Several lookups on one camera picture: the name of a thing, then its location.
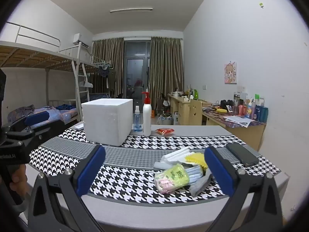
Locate ceiling tube light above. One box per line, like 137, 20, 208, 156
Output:
110, 8, 153, 13

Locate light wooden desk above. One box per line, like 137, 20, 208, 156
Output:
168, 94, 197, 125

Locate white metal bunk bed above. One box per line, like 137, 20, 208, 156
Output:
82, 55, 116, 102
0, 22, 91, 126

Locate houndstooth table mat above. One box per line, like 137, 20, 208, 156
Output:
28, 128, 282, 203

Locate white bed ladder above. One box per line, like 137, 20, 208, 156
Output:
71, 42, 91, 121

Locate wooden desk with patterned cover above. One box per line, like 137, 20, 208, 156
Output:
202, 106, 267, 150

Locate white pump bottle red top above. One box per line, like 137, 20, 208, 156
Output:
141, 92, 152, 137

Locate hanging dark clothes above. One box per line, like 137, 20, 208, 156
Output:
98, 65, 116, 93

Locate grey sock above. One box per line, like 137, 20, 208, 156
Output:
189, 168, 215, 197

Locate wooden smiley chair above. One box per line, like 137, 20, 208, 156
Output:
187, 100, 203, 125

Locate red snack packet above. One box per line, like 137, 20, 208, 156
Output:
156, 128, 175, 136

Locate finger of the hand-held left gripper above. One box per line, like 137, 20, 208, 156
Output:
1, 111, 51, 136
7, 120, 66, 154

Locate black smartphone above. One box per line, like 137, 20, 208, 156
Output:
226, 142, 259, 167

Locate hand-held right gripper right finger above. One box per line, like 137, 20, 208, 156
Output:
204, 146, 283, 232

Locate grey floor bucket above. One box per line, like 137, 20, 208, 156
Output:
158, 115, 173, 125

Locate yellow-green mask packet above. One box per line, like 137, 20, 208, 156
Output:
154, 164, 191, 194

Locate white clothes hanger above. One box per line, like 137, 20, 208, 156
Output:
78, 76, 94, 89

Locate person's left hand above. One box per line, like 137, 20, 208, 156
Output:
10, 167, 28, 199

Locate row of toiletry bottles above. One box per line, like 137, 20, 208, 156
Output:
233, 92, 269, 122

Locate white foam box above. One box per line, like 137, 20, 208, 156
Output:
81, 98, 133, 147

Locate yellow scalloped sponge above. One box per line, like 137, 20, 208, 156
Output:
185, 151, 208, 171

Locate brown curtain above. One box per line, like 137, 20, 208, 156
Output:
92, 38, 125, 99
148, 37, 185, 112

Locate blue face mask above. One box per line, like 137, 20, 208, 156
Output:
187, 165, 205, 187

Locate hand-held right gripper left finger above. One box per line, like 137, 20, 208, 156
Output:
28, 144, 107, 232

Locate printed paper sheets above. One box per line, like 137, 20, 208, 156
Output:
223, 115, 251, 128

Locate glass balcony door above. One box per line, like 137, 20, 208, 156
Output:
123, 41, 151, 102

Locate blue spray bottle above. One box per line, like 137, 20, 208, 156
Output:
133, 106, 143, 132

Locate white air conditioner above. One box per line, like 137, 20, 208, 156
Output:
73, 33, 89, 47

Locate black folding chair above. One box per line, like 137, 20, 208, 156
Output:
157, 93, 171, 114

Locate blue patterned quilt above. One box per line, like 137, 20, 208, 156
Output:
7, 105, 78, 126

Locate cartoon wall poster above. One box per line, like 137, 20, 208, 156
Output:
224, 61, 238, 84

